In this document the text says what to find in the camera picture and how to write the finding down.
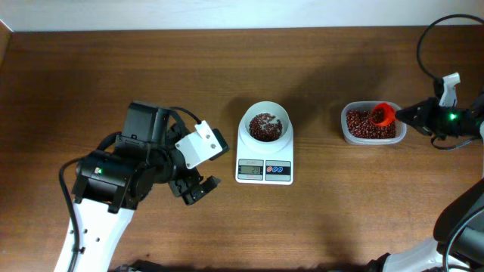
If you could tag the orange measuring scoop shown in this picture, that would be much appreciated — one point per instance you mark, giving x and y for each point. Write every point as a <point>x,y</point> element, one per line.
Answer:
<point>382,115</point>

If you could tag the red beans in bowl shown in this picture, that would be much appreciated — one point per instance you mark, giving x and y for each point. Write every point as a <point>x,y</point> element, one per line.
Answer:
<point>265,127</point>

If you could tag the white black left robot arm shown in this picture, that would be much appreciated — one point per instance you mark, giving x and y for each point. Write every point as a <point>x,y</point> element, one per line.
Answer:
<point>103,189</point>

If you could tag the white plastic bowl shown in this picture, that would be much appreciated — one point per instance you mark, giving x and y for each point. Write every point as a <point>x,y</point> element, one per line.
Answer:
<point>274,109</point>

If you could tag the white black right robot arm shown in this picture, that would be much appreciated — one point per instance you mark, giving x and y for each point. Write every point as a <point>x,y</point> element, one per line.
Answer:
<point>457,240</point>

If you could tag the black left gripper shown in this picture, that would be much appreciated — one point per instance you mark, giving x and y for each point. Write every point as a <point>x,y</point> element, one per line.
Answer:
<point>182,188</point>

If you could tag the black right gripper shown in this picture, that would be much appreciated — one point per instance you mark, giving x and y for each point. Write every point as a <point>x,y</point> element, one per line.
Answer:
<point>423,117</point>

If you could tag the clear plastic food container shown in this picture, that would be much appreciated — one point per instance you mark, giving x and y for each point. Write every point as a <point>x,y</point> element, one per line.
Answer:
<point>401,128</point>

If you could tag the red adzuki beans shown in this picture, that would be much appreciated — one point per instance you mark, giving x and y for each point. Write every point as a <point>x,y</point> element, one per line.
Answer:
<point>361,126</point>

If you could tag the white digital kitchen scale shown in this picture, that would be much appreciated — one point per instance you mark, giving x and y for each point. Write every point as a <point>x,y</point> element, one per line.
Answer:
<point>261,162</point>

